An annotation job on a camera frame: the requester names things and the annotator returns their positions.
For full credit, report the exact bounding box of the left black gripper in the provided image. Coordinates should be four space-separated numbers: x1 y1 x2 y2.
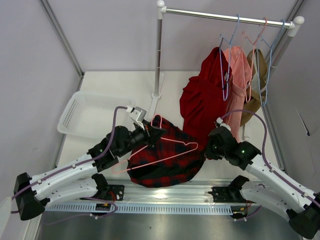
117 119 166 157

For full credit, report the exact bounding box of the pink wire hanger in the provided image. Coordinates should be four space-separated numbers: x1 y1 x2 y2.
111 114 199 175

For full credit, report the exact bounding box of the red navy plaid skirt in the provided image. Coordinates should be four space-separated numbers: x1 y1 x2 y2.
127 114 206 188

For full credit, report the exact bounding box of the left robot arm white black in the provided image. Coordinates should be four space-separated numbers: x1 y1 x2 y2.
12 120 167 221

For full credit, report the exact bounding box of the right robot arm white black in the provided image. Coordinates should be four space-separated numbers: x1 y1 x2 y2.
205 126 320 240

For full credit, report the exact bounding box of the red dress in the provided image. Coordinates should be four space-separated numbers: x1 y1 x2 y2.
179 47 229 150

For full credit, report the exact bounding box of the white plastic basket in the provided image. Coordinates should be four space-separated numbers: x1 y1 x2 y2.
57 91 135 140

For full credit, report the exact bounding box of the pink garment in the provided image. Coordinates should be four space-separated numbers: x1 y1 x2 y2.
224 46 252 142

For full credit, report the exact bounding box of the tan brown garment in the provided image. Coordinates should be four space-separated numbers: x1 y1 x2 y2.
243 49 267 113

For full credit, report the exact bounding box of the metal clothes rack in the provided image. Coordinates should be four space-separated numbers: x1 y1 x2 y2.
146 0 305 141

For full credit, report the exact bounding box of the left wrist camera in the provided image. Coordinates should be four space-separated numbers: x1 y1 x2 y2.
126 106 147 130

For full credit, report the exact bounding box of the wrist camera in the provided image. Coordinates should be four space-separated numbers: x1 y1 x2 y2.
126 106 147 130
215 117 231 131

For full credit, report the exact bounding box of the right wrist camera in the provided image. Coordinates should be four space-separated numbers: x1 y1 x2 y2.
215 117 231 131

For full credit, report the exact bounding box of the white slotted cable duct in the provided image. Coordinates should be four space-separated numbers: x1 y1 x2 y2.
47 202 233 216

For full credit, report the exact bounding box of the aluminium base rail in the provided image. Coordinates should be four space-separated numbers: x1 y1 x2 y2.
107 177 232 205

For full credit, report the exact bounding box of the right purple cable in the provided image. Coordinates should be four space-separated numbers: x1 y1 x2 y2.
219 109 320 208

